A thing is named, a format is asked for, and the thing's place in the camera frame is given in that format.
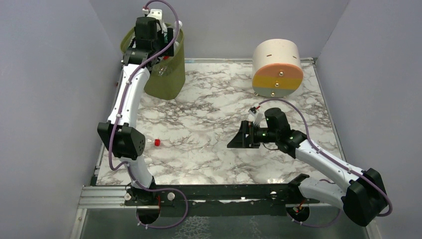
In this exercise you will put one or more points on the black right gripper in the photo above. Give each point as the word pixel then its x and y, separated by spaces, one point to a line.
pixel 247 134

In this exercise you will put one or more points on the green plastic waste bin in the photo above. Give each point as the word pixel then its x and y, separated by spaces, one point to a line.
pixel 167 77

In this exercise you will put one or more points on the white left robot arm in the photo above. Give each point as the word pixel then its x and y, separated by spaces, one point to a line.
pixel 151 41

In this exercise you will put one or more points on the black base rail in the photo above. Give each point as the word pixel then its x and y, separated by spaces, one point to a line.
pixel 175 201

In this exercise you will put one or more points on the cream cylinder with coloured face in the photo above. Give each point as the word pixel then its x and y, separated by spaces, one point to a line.
pixel 276 68

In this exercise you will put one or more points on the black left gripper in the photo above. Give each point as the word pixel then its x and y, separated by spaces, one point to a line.
pixel 163 38

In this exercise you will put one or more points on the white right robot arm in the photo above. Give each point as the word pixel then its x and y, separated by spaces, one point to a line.
pixel 360 194

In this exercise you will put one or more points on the clear bottle red blue label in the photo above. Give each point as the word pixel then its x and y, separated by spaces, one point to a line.
pixel 155 142

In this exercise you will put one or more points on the clear bottle dark green label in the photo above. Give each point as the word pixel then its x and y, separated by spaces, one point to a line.
pixel 176 31

